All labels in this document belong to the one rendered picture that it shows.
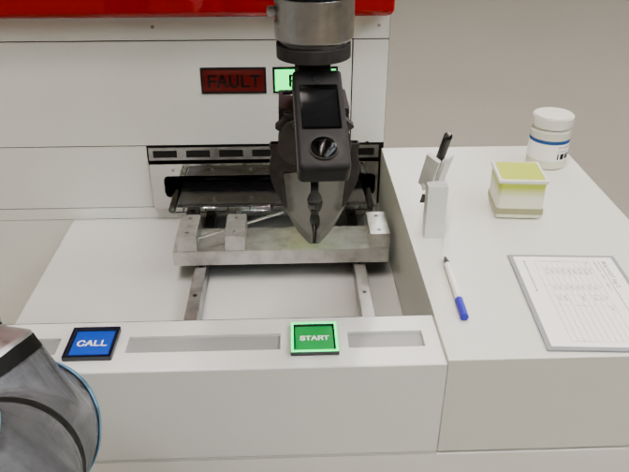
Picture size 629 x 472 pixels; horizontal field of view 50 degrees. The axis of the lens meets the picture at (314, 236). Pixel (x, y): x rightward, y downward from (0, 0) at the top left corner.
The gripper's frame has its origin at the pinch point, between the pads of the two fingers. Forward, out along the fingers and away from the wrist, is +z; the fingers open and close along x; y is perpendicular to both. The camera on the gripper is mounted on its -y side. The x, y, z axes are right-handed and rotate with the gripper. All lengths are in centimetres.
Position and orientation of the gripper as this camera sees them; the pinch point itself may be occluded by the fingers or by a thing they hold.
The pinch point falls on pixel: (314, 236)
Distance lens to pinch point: 72.8
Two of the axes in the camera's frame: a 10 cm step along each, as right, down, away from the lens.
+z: 0.0, 8.7, 5.0
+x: -10.0, 0.2, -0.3
